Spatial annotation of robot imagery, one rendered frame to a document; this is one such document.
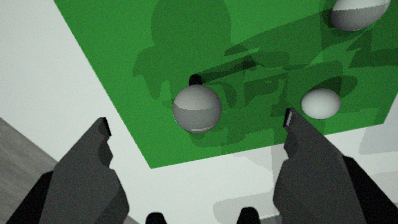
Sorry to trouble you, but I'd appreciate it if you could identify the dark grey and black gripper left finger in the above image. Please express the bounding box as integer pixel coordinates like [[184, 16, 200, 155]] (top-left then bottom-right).
[[6, 117, 130, 224]]

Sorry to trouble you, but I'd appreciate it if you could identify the green mat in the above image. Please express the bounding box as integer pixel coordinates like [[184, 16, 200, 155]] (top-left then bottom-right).
[[53, 0, 398, 169]]

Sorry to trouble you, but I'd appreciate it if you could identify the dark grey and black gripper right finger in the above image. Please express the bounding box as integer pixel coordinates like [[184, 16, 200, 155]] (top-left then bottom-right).
[[273, 108, 398, 224]]

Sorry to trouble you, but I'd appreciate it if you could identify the white ball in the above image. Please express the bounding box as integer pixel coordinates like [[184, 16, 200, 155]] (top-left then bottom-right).
[[173, 84, 222, 134], [301, 88, 341, 119], [331, 0, 391, 31]]

